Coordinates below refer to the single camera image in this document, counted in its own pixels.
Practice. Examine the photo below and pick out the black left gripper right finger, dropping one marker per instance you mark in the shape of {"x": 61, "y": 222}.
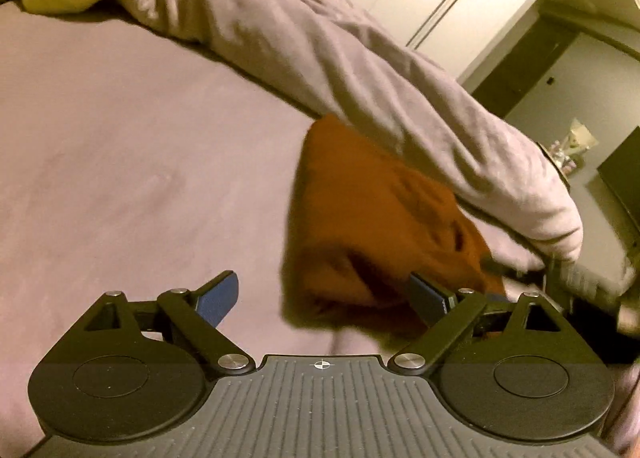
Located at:
{"x": 448, "y": 316}

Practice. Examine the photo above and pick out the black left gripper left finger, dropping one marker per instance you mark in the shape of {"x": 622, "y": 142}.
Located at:
{"x": 193, "y": 317}

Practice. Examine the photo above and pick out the rust brown knit garment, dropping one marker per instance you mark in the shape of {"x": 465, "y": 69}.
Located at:
{"x": 361, "y": 222}

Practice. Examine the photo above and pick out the lilac bed sheet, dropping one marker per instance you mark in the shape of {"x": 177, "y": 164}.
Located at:
{"x": 131, "y": 162}

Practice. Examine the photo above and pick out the gold side table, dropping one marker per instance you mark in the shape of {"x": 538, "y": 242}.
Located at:
{"x": 555, "y": 166}

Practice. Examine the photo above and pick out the wrapped flower bouquet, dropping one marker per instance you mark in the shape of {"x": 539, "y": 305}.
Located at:
{"x": 578, "y": 141}

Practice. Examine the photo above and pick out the black television screen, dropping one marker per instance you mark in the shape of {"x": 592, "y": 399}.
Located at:
{"x": 621, "y": 174}

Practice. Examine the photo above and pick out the dark wooden door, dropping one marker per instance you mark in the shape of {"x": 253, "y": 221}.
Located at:
{"x": 519, "y": 71}

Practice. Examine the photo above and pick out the lilac fleece blanket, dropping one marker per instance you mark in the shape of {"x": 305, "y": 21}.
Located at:
{"x": 333, "y": 58}

